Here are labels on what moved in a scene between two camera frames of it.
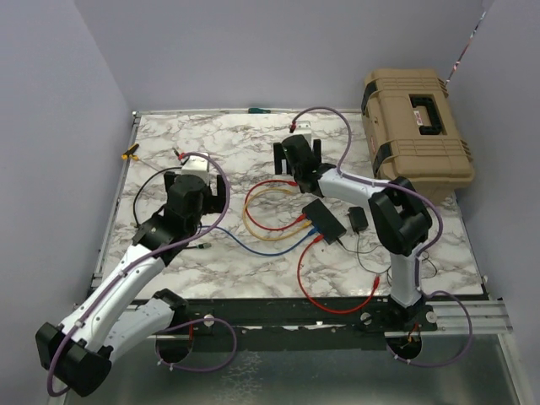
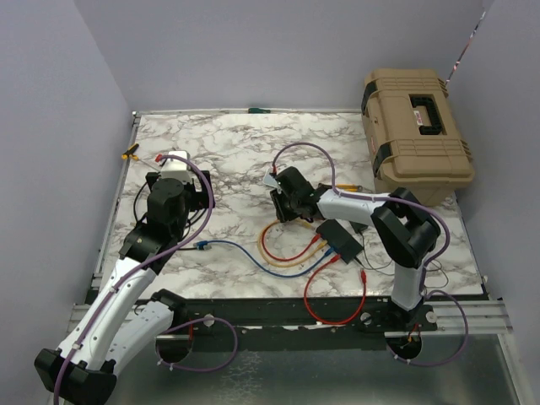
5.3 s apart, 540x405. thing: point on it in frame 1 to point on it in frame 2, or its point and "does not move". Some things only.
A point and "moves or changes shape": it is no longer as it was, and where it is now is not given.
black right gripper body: x=296 y=174 to x=287 y=207
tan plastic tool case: x=412 y=133 does not move
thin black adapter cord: x=358 y=251 to x=437 y=271
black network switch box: x=323 y=221 moves or changes shape
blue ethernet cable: x=229 y=235 to x=205 y=245
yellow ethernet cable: x=305 y=225 to x=314 y=252
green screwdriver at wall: x=257 y=110 does not move
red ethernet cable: x=377 y=280 moves or changes shape
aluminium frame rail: x=66 y=397 does not move
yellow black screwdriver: x=128 y=154 does not move
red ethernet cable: x=299 y=218 to x=315 y=240
